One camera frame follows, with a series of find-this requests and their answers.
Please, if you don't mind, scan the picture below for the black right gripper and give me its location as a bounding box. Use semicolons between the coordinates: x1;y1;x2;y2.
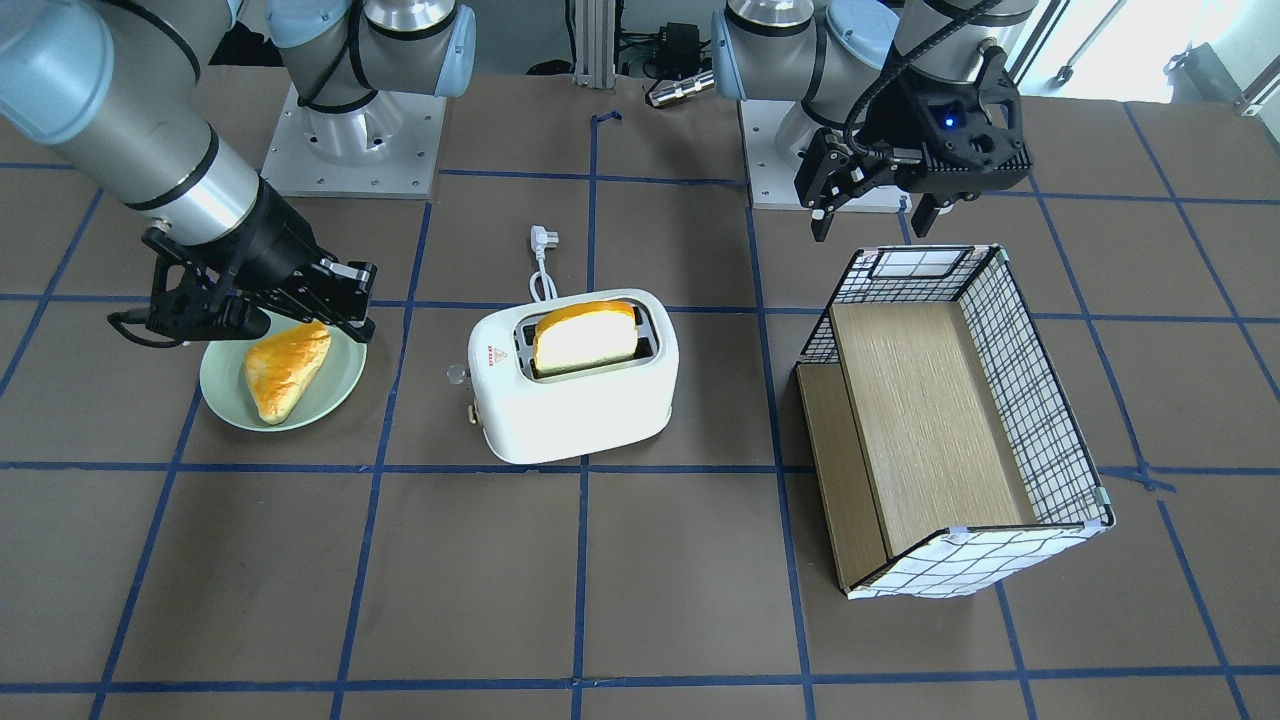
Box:
108;181;378;346

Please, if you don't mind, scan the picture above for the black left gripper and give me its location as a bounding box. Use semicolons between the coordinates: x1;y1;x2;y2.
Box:
794;45;1032;242

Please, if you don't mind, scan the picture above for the white toaster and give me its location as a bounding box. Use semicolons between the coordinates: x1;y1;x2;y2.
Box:
447;288;680;465

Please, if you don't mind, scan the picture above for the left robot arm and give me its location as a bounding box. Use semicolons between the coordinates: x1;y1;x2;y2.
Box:
712;1;1036;242

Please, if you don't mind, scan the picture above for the toast slice in toaster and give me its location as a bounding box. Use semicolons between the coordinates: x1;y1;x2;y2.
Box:
532;300;639;375

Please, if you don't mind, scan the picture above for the triangular golden bread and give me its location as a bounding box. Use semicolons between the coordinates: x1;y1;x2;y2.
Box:
243;322;332;427

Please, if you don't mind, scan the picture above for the light green plate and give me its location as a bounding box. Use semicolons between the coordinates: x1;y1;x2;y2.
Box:
198;313;367;432

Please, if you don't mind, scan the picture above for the silver metal cylinder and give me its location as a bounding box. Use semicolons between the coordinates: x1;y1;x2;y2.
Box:
644;70;716;110

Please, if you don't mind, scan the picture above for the black power adapter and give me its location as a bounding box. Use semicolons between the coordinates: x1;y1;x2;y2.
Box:
655;22;701;77

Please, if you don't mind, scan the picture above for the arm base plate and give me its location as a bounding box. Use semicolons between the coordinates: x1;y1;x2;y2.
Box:
260;88;447;200
737;97;913;213

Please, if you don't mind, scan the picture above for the white power cord with plug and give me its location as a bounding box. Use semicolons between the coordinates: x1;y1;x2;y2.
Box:
529;225;561;304

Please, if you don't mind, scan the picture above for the checkered wire basket with wood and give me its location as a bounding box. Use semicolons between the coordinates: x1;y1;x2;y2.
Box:
795;245;1116;600

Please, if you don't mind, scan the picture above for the aluminium frame post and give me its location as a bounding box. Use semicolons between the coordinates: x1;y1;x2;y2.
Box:
564;1;618;91

